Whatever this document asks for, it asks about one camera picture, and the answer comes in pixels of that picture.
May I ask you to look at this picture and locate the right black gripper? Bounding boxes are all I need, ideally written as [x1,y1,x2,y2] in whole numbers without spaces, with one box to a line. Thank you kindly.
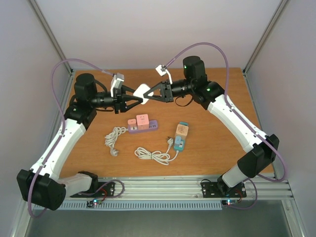
[143,78,194,106]

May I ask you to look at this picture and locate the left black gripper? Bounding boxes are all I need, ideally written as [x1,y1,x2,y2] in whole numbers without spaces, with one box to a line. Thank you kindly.
[90,84,143,114]

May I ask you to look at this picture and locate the white plug adapter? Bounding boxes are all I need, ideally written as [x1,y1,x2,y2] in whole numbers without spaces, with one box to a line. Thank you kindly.
[133,83,151,105]

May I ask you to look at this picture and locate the purple power strip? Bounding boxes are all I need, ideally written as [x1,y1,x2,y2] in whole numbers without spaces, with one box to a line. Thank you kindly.
[127,119,158,134]

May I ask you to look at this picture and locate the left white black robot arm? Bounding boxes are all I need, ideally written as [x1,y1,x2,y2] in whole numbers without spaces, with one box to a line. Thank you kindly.
[17,73,148,212]

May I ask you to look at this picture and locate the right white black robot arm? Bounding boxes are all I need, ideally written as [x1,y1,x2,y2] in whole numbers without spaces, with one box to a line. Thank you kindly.
[144,56,279,196]

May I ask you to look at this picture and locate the small pink plug adapter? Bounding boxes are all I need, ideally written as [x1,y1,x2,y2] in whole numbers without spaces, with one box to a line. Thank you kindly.
[127,118,137,126]

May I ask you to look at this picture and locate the large pink cube plug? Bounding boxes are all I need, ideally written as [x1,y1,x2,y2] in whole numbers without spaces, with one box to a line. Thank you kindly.
[136,114,149,130]

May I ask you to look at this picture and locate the wooden cube plug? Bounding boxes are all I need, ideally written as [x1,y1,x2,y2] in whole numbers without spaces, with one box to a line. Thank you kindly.
[175,124,189,140]

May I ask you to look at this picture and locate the small blue plug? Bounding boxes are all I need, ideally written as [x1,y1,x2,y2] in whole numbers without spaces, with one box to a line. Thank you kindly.
[174,136,185,148]

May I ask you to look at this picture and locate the teal power strip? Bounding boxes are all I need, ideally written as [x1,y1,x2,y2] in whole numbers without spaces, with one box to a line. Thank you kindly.
[173,121,189,152]

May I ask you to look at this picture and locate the left small circuit board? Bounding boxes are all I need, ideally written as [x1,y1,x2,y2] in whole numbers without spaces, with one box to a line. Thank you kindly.
[86,199,103,208]

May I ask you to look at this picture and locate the small circuit board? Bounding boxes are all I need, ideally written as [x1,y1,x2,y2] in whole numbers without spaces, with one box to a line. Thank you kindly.
[86,199,103,208]
[222,199,240,206]

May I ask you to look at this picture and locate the right small circuit board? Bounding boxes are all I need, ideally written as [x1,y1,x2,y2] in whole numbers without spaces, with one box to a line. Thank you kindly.
[222,199,240,206]

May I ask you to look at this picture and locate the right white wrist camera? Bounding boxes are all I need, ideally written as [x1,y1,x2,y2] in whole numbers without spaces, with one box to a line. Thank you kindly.
[155,65,173,84]

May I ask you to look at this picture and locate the white coiled strip cable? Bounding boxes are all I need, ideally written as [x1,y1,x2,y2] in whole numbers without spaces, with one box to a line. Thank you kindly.
[104,126,129,158]

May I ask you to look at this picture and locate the white coiled teal-strip cable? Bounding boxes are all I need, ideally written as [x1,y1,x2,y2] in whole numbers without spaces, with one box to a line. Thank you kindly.
[134,137,180,165]

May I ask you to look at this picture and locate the aluminium front rail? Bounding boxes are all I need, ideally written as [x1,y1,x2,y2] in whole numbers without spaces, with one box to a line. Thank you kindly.
[22,178,294,200]

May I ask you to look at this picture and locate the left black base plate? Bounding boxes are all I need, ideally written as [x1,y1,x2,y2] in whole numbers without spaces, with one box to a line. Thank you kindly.
[71,182,115,198]

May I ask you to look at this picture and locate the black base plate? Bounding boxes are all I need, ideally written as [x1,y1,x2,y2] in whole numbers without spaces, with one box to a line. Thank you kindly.
[71,182,115,198]
[200,179,247,198]

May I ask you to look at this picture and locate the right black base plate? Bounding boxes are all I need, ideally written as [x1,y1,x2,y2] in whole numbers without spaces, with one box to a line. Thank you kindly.
[200,179,247,198]

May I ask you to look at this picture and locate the blue slotted cable duct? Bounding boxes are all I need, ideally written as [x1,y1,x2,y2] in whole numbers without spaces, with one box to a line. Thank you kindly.
[33,200,223,211]

